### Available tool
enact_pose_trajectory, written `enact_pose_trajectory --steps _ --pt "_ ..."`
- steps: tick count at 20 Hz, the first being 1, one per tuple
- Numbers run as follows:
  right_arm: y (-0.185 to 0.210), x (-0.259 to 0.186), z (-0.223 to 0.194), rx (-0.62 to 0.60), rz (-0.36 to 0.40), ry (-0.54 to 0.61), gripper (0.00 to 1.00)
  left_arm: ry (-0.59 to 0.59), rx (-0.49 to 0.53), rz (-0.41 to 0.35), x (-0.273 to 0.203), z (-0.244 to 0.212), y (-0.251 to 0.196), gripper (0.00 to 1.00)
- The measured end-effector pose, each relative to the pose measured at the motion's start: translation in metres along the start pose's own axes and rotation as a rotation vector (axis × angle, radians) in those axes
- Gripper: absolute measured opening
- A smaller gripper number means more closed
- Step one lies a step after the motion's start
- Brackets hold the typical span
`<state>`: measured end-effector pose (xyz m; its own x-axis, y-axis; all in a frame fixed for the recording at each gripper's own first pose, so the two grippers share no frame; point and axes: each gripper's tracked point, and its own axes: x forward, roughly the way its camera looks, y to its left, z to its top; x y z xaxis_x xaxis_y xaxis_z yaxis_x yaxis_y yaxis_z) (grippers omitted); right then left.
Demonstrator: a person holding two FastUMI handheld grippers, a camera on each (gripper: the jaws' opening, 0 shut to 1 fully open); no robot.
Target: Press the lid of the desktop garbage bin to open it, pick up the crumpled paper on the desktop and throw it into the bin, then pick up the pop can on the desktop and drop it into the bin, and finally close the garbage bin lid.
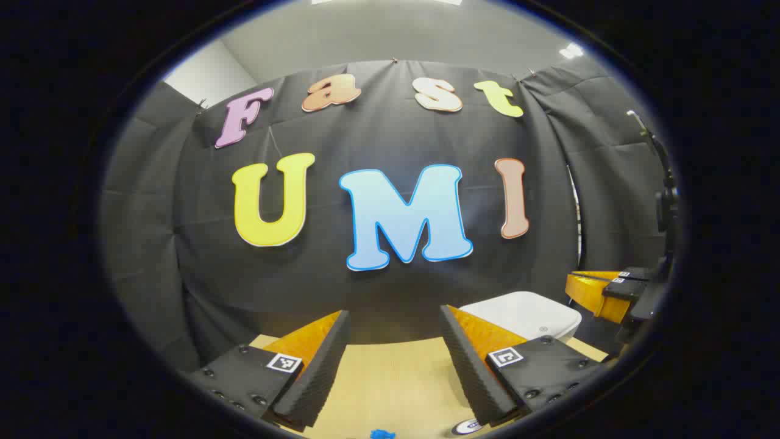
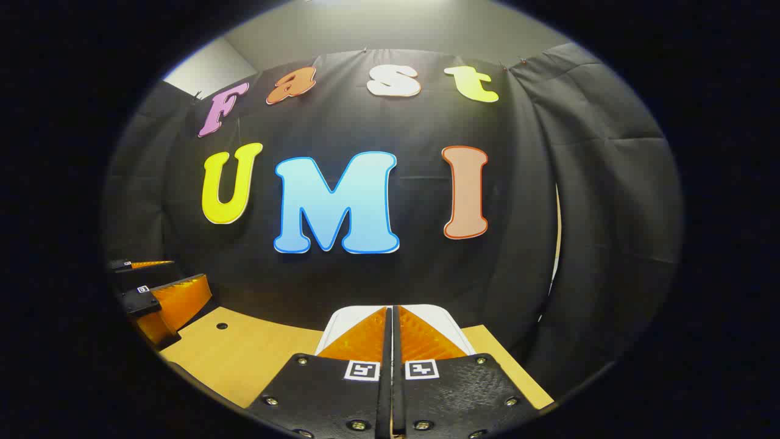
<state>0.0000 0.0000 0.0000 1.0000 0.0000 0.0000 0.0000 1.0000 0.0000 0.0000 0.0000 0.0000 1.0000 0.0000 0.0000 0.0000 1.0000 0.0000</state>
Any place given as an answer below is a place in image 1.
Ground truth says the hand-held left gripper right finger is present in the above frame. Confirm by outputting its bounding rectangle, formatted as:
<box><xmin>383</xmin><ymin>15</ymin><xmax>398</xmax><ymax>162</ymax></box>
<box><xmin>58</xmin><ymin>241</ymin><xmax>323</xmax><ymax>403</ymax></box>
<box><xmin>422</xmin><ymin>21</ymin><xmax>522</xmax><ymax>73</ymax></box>
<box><xmin>439</xmin><ymin>304</ymin><xmax>610</xmax><ymax>427</ymax></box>

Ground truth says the wooden desktop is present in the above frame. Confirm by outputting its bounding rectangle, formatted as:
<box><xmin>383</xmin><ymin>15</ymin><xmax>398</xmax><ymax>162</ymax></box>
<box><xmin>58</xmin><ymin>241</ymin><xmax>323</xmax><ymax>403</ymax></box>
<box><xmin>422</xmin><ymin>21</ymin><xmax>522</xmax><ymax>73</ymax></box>
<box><xmin>250</xmin><ymin>334</ymin><xmax>610</xmax><ymax>439</ymax></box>

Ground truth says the white desktop garbage bin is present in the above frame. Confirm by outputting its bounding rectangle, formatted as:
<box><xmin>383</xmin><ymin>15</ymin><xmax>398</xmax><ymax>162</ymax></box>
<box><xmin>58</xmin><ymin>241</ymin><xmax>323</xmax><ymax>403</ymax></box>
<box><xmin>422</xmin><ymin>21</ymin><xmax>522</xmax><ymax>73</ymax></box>
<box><xmin>458</xmin><ymin>291</ymin><xmax>583</xmax><ymax>344</ymax></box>

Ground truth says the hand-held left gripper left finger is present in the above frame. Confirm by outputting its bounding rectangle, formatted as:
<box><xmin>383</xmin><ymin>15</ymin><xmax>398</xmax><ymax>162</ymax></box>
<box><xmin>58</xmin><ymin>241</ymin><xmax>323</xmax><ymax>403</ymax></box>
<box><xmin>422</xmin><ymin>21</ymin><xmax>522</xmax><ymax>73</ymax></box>
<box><xmin>186</xmin><ymin>310</ymin><xmax>352</xmax><ymax>430</ymax></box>

